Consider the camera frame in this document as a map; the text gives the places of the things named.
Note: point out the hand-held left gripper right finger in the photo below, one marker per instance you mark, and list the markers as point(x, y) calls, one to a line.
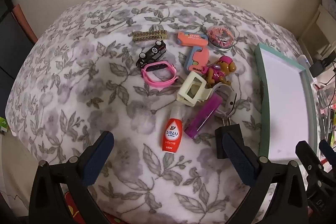
point(240, 158)

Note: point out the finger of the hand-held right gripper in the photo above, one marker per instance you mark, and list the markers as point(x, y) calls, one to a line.
point(305, 154)
point(327, 149)

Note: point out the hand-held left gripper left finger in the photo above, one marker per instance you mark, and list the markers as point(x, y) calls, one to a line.
point(97, 158)

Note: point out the green-rimmed white tray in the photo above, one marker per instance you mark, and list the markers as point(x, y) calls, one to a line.
point(286, 106)

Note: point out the purple lighter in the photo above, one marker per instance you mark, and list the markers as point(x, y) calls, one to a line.
point(203, 119)

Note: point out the red stain remover bottle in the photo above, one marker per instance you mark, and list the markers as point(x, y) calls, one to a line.
point(172, 132)

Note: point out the pink wristband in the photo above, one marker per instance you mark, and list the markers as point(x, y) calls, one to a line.
point(160, 79)

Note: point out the black toy car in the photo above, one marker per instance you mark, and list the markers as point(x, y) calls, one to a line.
point(152, 53)

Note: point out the cluster of pens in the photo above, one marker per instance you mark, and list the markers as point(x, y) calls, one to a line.
point(326, 113)

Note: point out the red patterned cloth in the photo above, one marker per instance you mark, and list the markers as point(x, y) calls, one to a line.
point(76, 209)

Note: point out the grey floral blanket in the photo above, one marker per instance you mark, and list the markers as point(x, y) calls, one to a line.
point(110, 98)

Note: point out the small black device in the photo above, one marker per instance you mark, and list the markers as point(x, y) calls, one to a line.
point(317, 67)

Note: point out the white shelf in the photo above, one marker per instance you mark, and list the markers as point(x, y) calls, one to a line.
point(316, 29)

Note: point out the dark cabinet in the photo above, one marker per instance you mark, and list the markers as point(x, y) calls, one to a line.
point(10, 50)

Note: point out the red board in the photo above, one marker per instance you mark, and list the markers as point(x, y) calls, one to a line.
point(25, 23)

